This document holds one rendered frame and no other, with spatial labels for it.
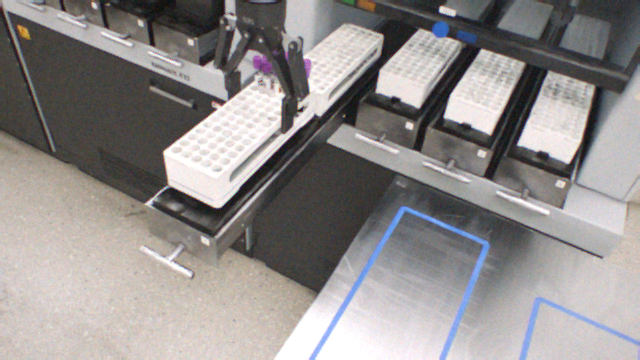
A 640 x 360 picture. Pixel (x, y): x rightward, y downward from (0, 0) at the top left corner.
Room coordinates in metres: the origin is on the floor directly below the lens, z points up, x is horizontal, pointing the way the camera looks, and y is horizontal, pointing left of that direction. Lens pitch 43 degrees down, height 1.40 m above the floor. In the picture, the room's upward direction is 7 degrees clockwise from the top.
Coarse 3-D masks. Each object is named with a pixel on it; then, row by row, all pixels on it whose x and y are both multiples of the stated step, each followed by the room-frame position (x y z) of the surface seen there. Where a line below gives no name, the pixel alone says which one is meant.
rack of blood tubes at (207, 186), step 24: (240, 96) 0.73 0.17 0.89; (264, 96) 0.74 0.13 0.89; (312, 96) 0.78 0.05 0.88; (216, 120) 0.66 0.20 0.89; (240, 120) 0.67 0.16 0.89; (264, 120) 0.67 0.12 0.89; (192, 144) 0.59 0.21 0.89; (216, 144) 0.60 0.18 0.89; (240, 144) 0.60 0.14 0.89; (264, 144) 0.68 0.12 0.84; (168, 168) 0.55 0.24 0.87; (192, 168) 0.54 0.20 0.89; (216, 168) 0.55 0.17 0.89; (240, 168) 0.61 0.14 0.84; (192, 192) 0.54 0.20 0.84; (216, 192) 0.52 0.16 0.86
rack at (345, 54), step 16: (336, 32) 1.07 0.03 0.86; (352, 32) 1.08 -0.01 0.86; (368, 32) 1.09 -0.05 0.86; (320, 48) 0.99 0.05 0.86; (336, 48) 0.99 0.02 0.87; (352, 48) 1.01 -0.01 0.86; (368, 48) 1.01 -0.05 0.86; (320, 64) 0.92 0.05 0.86; (336, 64) 0.93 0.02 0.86; (352, 64) 0.94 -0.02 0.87; (368, 64) 1.01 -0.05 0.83; (320, 80) 0.86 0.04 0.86; (336, 80) 0.87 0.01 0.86; (352, 80) 0.94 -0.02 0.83; (320, 96) 0.81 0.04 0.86; (336, 96) 0.87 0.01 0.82; (320, 112) 0.81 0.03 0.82
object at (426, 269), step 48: (432, 192) 0.63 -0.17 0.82; (384, 240) 0.51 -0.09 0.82; (432, 240) 0.52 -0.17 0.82; (480, 240) 0.54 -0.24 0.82; (528, 240) 0.55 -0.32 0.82; (336, 288) 0.41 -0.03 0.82; (384, 288) 0.42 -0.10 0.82; (432, 288) 0.43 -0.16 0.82; (480, 288) 0.44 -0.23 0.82; (528, 288) 0.46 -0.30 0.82; (576, 288) 0.47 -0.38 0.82; (624, 288) 0.48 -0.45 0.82; (336, 336) 0.34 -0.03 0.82; (384, 336) 0.35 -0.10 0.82; (432, 336) 0.36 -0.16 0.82; (480, 336) 0.37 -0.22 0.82; (528, 336) 0.38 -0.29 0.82; (576, 336) 0.39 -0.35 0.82; (624, 336) 0.39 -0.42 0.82
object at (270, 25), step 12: (240, 0) 0.68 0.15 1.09; (240, 12) 0.68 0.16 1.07; (252, 12) 0.67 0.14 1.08; (264, 12) 0.67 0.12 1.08; (276, 12) 0.68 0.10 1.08; (240, 24) 0.71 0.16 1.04; (252, 24) 0.67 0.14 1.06; (264, 24) 0.67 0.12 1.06; (276, 24) 0.68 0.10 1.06; (252, 36) 0.70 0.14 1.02; (276, 36) 0.69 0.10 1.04; (252, 48) 0.70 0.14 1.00; (276, 48) 0.70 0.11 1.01
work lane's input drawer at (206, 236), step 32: (384, 64) 1.06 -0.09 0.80; (352, 96) 0.91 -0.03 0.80; (320, 128) 0.79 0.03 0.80; (288, 160) 0.68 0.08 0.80; (160, 192) 0.55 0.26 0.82; (256, 192) 0.59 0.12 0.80; (160, 224) 0.52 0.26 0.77; (192, 224) 0.50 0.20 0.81; (224, 224) 0.52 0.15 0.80; (160, 256) 0.48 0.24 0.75
